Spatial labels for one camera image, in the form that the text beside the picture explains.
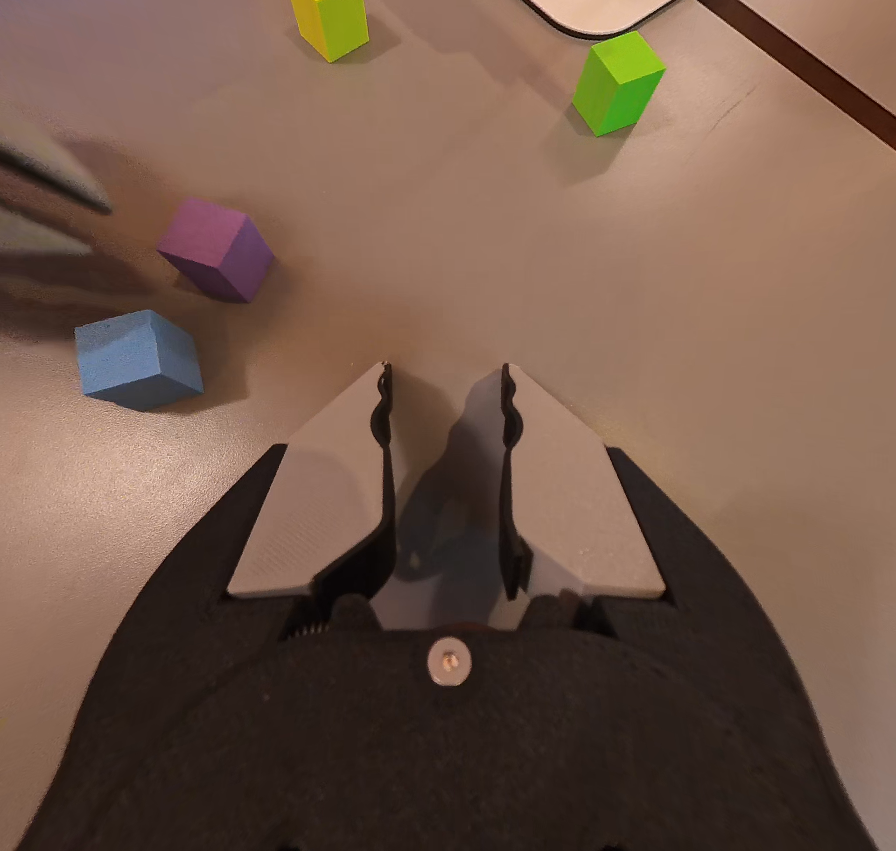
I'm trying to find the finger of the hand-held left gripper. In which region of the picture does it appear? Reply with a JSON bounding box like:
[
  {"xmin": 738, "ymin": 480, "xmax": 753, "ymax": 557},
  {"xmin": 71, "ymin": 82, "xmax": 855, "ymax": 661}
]
[
  {"xmin": 0, "ymin": 133, "xmax": 113, "ymax": 216},
  {"xmin": 0, "ymin": 207, "xmax": 95, "ymax": 258}
]

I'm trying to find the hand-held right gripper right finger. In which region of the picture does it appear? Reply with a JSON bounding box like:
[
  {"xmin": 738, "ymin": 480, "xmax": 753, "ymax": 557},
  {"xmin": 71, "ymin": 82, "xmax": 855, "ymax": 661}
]
[{"xmin": 497, "ymin": 363, "xmax": 667, "ymax": 608}]

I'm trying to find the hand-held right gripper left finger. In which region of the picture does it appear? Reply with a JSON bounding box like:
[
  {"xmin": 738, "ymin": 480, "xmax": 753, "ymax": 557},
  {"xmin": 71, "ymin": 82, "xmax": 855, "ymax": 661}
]
[{"xmin": 225, "ymin": 363, "xmax": 399, "ymax": 600}]

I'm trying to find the light blue foam cube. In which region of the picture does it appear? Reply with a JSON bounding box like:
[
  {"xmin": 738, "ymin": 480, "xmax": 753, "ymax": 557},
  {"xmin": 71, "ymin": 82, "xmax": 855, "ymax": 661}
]
[{"xmin": 74, "ymin": 309, "xmax": 205, "ymax": 412}]

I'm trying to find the purple foam cube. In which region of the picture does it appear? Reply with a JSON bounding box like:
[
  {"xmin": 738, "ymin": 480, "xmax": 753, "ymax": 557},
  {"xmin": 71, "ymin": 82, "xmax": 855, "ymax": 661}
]
[{"xmin": 156, "ymin": 197, "xmax": 275, "ymax": 304}]

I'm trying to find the yellow foam cube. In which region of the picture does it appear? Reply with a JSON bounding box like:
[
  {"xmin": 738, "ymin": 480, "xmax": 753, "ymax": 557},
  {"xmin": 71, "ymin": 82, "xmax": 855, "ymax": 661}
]
[{"xmin": 283, "ymin": 0, "xmax": 371, "ymax": 63}]

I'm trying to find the green foam cube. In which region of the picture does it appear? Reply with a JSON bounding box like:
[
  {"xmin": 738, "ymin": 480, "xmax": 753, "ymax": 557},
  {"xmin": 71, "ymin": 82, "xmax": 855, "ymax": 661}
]
[{"xmin": 572, "ymin": 30, "xmax": 666, "ymax": 138}]

